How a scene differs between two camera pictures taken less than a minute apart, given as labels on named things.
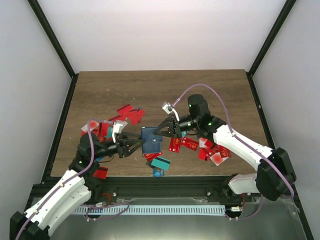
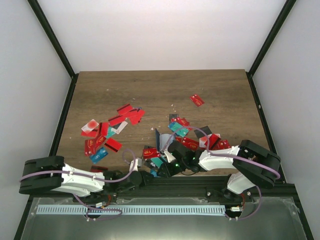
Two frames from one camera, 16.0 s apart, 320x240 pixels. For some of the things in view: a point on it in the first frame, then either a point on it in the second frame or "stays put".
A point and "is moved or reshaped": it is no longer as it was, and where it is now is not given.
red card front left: x=101 y=172 stays put
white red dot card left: x=93 y=124 stays put
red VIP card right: x=189 y=143 stays put
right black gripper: x=173 y=123 -> x=168 y=171
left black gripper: x=125 y=150 -> x=145 y=174
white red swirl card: x=202 y=141 stays put
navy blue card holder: x=152 y=144 is moved or reshaped
